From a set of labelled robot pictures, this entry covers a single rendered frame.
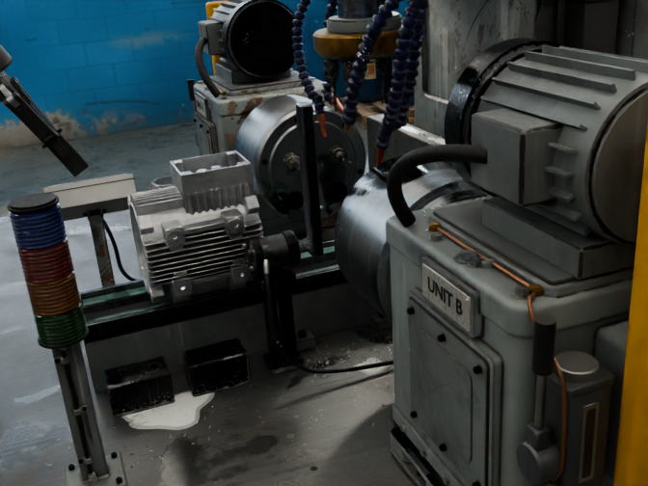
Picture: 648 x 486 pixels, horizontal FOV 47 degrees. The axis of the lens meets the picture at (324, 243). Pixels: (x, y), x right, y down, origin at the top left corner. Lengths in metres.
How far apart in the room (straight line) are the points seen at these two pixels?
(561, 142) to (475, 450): 0.34
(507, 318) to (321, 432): 0.50
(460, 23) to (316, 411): 0.74
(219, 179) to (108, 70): 5.68
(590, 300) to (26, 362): 1.06
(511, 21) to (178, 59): 5.80
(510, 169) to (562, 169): 0.05
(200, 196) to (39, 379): 0.44
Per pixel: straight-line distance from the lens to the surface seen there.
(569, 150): 0.70
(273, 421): 1.20
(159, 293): 1.28
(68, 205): 1.50
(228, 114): 1.75
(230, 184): 1.27
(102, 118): 6.98
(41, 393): 1.40
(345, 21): 1.31
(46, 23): 6.87
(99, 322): 1.29
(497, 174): 0.75
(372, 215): 1.08
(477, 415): 0.82
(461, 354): 0.81
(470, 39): 1.42
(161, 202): 1.27
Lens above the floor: 1.49
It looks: 22 degrees down
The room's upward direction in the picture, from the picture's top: 4 degrees counter-clockwise
